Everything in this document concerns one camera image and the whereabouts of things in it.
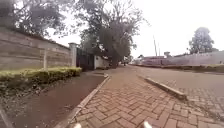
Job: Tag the brown dirt strip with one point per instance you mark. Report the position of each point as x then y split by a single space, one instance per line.
56 100

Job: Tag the grey paved road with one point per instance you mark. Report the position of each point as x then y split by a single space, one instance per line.
200 85

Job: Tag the red brick path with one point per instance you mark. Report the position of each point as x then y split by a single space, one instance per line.
130 100

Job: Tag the pole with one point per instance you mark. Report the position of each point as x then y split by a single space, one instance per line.
155 46

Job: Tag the white building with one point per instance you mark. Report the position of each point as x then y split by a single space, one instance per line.
101 62

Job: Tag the concrete kerb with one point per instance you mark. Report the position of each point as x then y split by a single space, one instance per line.
166 88

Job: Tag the dark metal gate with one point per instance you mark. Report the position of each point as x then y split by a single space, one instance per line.
85 60

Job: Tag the grey stone block wall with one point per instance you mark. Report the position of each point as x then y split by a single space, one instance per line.
30 53

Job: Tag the robot's own part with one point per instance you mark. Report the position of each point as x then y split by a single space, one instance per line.
146 125
77 126

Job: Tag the tall dark tree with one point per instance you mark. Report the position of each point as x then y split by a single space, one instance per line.
201 41

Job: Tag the concrete path edging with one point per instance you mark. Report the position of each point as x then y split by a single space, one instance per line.
83 103

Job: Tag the pale boundary wall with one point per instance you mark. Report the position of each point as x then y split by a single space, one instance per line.
196 59

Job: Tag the low green hedge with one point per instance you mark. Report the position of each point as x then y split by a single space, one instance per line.
40 75

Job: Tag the row of trees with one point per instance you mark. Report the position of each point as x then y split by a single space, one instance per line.
113 36

